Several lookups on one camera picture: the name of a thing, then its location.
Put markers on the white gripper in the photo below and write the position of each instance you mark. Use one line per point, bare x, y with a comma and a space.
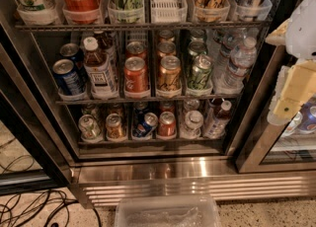
302, 35

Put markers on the Pepsi can behind right door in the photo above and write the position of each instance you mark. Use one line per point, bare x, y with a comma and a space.
308, 123

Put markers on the right glass fridge door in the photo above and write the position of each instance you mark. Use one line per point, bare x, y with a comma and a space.
264, 148

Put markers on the glass fridge door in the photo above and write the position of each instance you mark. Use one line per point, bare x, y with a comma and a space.
29, 159
264, 148

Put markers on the green LaCroix can middle front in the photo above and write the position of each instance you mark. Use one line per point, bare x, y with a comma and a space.
200, 72

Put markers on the green LaCroix can middle rear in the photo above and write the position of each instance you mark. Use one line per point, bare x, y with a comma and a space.
197, 47

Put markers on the tea bottle bottom shelf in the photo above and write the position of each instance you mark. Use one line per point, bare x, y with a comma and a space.
217, 116

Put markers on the orange LaCroix can middle front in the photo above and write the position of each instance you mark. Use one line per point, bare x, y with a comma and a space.
169, 74

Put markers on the orange LaCroix can middle rear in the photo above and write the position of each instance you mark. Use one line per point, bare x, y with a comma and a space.
166, 48

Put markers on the red Coke can bottom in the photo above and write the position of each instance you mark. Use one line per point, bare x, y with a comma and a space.
167, 124

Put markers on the red coke can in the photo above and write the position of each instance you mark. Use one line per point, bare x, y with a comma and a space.
136, 48
167, 124
135, 74

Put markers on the red Coke can middle front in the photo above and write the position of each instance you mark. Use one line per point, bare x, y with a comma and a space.
135, 74

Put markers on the red Coke can middle rear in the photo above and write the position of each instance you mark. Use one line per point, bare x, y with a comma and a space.
136, 48

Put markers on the blue Pepsi can bottom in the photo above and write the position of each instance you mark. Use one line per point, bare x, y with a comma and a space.
147, 122

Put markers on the blue pepsi can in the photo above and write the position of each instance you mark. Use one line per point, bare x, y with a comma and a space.
73, 52
67, 78
147, 122

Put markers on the stainless fridge body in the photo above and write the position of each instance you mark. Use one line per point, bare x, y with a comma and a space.
104, 173

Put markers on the orange can bottom shelf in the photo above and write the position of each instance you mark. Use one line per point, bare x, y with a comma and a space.
114, 126

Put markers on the green white can bottom left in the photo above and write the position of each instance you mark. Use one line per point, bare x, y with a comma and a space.
89, 127

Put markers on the blue Pepsi can rear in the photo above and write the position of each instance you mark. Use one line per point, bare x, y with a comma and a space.
73, 52

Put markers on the blue Pepsi can front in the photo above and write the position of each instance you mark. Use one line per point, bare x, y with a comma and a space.
67, 78

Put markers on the left glass fridge door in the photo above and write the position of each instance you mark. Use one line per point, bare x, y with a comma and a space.
29, 159

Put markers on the clear water bottle front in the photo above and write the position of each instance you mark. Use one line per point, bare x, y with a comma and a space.
242, 58

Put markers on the clear water bottle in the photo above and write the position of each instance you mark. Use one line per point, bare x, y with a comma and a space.
230, 39
242, 58
190, 127

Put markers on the clear water bottle rear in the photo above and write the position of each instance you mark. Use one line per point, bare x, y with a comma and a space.
230, 39

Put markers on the clear water bottle bottom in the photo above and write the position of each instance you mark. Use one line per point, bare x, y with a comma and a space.
190, 127

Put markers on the tea bottle white cap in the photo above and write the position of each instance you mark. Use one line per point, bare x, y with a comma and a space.
98, 67

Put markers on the clear plastic bin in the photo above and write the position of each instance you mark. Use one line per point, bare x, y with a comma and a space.
168, 211

